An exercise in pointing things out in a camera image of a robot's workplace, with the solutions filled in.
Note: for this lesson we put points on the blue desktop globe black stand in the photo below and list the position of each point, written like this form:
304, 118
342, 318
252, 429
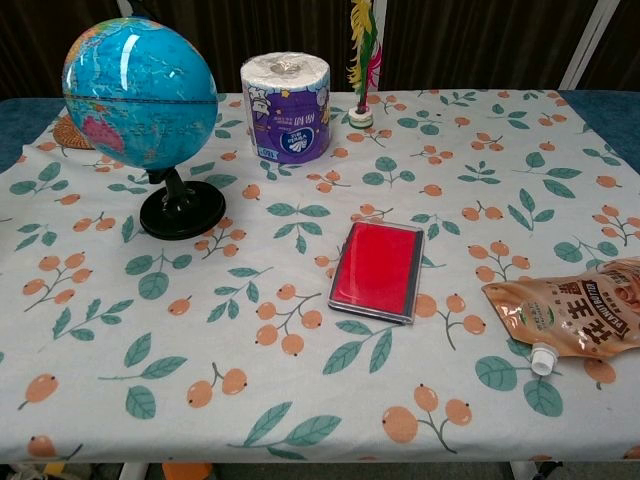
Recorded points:
135, 95

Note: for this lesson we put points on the red ink stamp pad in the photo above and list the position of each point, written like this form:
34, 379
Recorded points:
378, 272

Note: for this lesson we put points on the white fruit-print tablecloth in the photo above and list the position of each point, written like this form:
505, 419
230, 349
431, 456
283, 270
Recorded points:
320, 310

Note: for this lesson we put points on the toilet paper roll purple wrapper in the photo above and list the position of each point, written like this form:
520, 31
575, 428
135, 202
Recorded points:
287, 115

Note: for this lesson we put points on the colourful feather shuttlecock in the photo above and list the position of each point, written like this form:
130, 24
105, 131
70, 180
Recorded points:
364, 60

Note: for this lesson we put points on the orange object under table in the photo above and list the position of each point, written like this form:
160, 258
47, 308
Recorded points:
186, 471

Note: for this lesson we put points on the brown spouted sauce pouch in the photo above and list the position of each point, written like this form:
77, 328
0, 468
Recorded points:
580, 312

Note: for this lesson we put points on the woven rattan coaster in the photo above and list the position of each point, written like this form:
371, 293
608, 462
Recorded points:
70, 134

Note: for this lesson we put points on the white metal frame pole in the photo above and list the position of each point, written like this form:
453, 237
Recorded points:
584, 42

